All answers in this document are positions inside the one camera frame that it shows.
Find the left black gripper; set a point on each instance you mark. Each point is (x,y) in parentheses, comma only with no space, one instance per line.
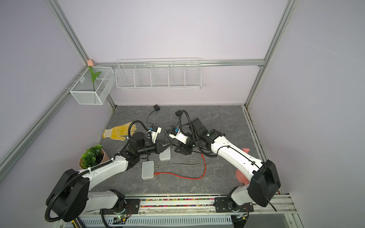
(159,147)

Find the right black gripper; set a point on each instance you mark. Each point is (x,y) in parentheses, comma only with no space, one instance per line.
(183,148)

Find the white network switch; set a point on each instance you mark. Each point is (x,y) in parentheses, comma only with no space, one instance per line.
(165,155)
(148,170)

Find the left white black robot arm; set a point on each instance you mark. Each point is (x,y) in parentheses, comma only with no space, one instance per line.
(72,194)

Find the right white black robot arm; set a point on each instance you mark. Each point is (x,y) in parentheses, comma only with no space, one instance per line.
(263,176)

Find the yellow work glove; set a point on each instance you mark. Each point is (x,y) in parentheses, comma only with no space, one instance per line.
(119,133)

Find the green potted plant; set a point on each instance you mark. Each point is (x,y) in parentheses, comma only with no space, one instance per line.
(93,156)

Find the pink watering can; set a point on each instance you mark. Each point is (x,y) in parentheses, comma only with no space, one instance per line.
(244,164)

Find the small white mesh basket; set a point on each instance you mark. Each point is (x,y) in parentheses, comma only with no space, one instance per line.
(83,92)

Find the artificial pink tulip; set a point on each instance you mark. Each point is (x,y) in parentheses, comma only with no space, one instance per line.
(93,74)

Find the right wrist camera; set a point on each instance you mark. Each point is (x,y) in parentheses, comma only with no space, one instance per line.
(176,133)

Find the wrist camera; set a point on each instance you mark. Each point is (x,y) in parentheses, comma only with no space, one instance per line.
(176,133)
(154,132)

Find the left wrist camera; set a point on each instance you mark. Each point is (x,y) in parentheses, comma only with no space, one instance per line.
(154,132)

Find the long white wire basket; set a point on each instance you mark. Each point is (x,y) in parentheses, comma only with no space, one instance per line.
(159,73)

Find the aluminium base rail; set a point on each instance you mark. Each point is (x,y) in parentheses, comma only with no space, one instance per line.
(190,211)

